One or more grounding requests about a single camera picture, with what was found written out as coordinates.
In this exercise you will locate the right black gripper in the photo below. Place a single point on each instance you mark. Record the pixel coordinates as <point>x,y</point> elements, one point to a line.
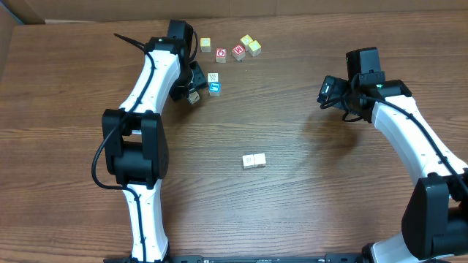
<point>337,84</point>

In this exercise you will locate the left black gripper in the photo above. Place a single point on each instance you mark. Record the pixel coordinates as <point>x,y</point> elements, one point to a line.
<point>198,81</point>

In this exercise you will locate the white patterned block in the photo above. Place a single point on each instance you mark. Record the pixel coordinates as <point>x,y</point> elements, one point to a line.
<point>193,97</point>
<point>212,77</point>

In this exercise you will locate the red framed block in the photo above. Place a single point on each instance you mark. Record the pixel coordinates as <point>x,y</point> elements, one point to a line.
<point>248,161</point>

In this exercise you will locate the plain white block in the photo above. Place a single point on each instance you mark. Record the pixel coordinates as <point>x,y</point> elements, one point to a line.
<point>259,160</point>

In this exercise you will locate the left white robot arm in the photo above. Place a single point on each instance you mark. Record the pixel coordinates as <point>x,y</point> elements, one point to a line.
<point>134,156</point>

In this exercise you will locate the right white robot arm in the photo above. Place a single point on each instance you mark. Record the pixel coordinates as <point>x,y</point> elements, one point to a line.
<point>434,224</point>

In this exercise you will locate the blue letter block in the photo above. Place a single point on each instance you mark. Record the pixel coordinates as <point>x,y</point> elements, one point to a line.
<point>215,89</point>

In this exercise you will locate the yellow block far left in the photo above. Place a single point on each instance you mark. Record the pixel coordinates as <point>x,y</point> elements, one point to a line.
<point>205,44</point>

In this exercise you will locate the yellow block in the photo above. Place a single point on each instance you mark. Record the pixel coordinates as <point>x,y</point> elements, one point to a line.
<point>255,48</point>
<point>205,44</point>
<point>246,40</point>

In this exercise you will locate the red block letter left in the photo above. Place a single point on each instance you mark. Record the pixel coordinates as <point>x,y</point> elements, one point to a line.
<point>221,55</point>

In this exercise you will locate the red block letter E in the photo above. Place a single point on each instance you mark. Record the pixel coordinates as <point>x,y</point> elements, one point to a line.
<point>238,52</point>

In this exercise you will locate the yellow block upper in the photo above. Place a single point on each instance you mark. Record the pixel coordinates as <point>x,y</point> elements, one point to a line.
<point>246,40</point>

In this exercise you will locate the yellow block right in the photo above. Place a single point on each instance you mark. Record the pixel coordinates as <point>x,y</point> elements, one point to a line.
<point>255,48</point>

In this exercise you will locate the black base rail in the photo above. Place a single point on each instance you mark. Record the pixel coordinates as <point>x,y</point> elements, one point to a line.
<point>328,258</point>

